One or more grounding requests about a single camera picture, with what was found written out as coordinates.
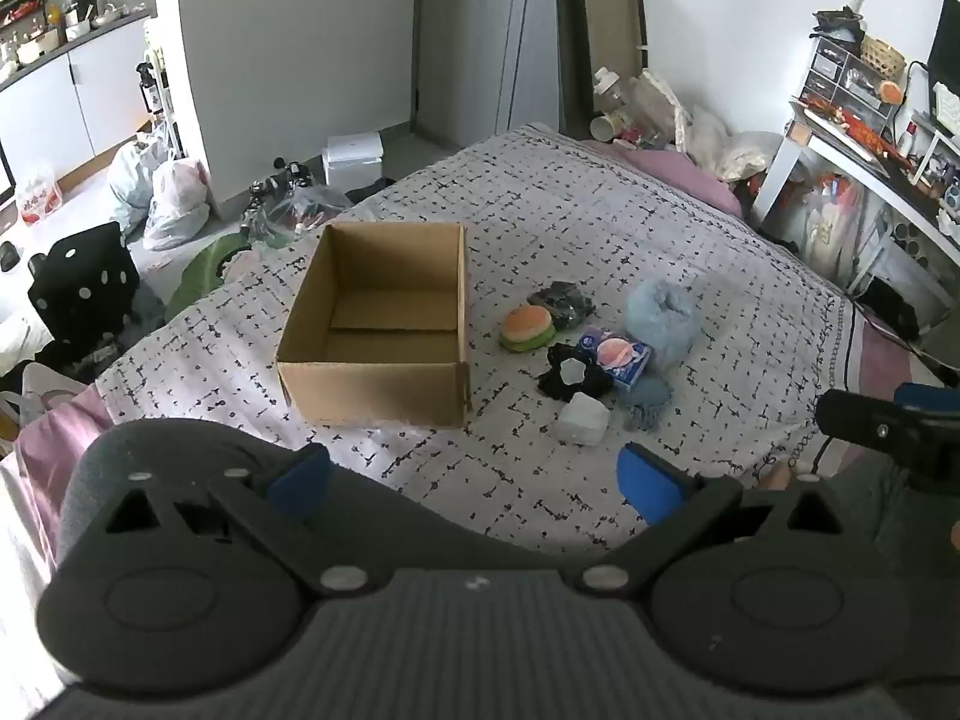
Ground dark cloth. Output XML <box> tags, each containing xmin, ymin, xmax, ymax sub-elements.
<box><xmin>526</xmin><ymin>281</ymin><xmax>595</xmax><ymax>331</ymax></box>

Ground clear jar with white lid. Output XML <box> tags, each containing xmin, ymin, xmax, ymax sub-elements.
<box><xmin>592</xmin><ymin>67</ymin><xmax>638</xmax><ymax>117</ymax></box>

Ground cluttered kitchen shelf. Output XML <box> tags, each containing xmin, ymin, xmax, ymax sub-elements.
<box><xmin>0</xmin><ymin>0</ymin><xmax>151</xmax><ymax>68</ymax></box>

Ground white plastic bag red print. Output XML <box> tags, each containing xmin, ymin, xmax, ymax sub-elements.
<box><xmin>142</xmin><ymin>159</ymin><xmax>211</xmax><ymax>252</ymax></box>

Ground clear drawer organizer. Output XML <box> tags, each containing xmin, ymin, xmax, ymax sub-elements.
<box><xmin>799</xmin><ymin>34</ymin><xmax>901</xmax><ymax>128</ymax></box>

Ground paper cup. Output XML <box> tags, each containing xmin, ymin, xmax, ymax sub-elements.
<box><xmin>590</xmin><ymin>111</ymin><xmax>635</xmax><ymax>142</ymax></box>

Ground black monitor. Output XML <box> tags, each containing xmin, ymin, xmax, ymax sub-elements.
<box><xmin>926</xmin><ymin>0</ymin><xmax>960</xmax><ymax>98</ymax></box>

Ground white soft block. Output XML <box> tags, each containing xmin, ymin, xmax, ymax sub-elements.
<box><xmin>553</xmin><ymin>392</ymin><xmax>610</xmax><ymax>447</ymax></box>

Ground person's grey pants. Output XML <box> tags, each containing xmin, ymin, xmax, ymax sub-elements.
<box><xmin>64</xmin><ymin>420</ymin><xmax>960</xmax><ymax>578</ymax></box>

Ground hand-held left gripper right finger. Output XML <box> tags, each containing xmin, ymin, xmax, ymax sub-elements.
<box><xmin>577</xmin><ymin>442</ymin><xmax>882</xmax><ymax>597</ymax></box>

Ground clear plastic bag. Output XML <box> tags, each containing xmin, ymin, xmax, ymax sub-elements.
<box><xmin>255</xmin><ymin>187</ymin><xmax>353</xmax><ymax>248</ymax></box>

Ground black cable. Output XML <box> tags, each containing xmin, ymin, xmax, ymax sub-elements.
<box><xmin>855</xmin><ymin>300</ymin><xmax>960</xmax><ymax>380</ymax></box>

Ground black scrunchie with white flower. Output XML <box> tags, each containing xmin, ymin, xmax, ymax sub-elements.
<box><xmin>537</xmin><ymin>343</ymin><xmax>616</xmax><ymax>400</ymax></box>

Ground pink and blue packet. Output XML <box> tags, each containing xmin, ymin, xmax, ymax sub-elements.
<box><xmin>576</xmin><ymin>326</ymin><xmax>653</xmax><ymax>391</ymax></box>

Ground black white-dotted bag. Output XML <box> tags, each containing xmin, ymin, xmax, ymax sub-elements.
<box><xmin>28</xmin><ymin>223</ymin><xmax>143</xmax><ymax>361</ymax></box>

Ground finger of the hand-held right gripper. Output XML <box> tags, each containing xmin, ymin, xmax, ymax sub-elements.
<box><xmin>894</xmin><ymin>381</ymin><xmax>960</xmax><ymax>413</ymax></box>
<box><xmin>816</xmin><ymin>388</ymin><xmax>960</xmax><ymax>497</ymax></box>

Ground grey-white plastic bag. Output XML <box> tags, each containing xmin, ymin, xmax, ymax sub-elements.
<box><xmin>107</xmin><ymin>136</ymin><xmax>177</xmax><ymax>230</ymax></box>

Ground black tripod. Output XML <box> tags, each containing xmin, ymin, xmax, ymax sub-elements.
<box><xmin>240</xmin><ymin>157</ymin><xmax>316</xmax><ymax>233</ymax></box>

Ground light blue fluffy plush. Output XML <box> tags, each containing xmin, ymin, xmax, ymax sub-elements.
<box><xmin>625</xmin><ymin>277</ymin><xmax>698</xmax><ymax>372</ymax></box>

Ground white desk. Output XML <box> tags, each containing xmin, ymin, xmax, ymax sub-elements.
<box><xmin>750</xmin><ymin>97</ymin><xmax>960</xmax><ymax>316</ymax></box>

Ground blue-grey knit cloth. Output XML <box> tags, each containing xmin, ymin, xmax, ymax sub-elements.
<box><xmin>621</xmin><ymin>373</ymin><xmax>674</xmax><ymax>432</ymax></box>

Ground wicker basket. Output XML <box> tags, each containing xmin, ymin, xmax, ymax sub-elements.
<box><xmin>861</xmin><ymin>36</ymin><xmax>907</xmax><ymax>76</ymax></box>

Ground white black-patterned blanket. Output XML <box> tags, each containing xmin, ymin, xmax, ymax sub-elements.
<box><xmin>94</xmin><ymin>122</ymin><xmax>860</xmax><ymax>552</ymax></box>

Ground grey wardrobe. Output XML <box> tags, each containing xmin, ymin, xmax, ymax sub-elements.
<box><xmin>416</xmin><ymin>0</ymin><xmax>571</xmax><ymax>147</ymax></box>

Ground dark brown board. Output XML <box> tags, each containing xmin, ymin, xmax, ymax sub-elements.
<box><xmin>553</xmin><ymin>0</ymin><xmax>646</xmax><ymax>140</ymax></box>

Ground hamburger plush toy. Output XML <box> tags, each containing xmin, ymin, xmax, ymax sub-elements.
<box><xmin>501</xmin><ymin>305</ymin><xmax>557</xmax><ymax>352</ymax></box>

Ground white storage box on floor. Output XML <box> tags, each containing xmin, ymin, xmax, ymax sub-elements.
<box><xmin>322</xmin><ymin>133</ymin><xmax>385</xmax><ymax>188</ymax></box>

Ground brown cardboard box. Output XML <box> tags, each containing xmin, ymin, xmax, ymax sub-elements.
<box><xmin>275</xmin><ymin>221</ymin><xmax>473</xmax><ymax>430</ymax></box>

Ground black spray bottle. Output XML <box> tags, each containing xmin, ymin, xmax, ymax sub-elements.
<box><xmin>135</xmin><ymin>64</ymin><xmax>162</xmax><ymax>117</ymax></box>

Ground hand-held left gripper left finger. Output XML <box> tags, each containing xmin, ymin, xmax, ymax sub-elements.
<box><xmin>60</xmin><ymin>444</ymin><xmax>376</xmax><ymax>601</ymax></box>

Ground pink bed sheet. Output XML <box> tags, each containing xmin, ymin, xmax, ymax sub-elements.
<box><xmin>15</xmin><ymin>139</ymin><xmax>946</xmax><ymax>541</ymax></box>

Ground green cushion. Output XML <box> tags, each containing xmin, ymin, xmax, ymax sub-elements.
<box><xmin>165</xmin><ymin>232</ymin><xmax>252</xmax><ymax>320</ymax></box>

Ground white cabinet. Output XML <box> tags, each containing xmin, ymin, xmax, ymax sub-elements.
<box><xmin>0</xmin><ymin>15</ymin><xmax>162</xmax><ymax>188</ymax></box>

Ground red and white snack bag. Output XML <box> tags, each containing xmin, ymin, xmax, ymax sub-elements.
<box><xmin>16</xmin><ymin>165</ymin><xmax>62</xmax><ymax>226</ymax></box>

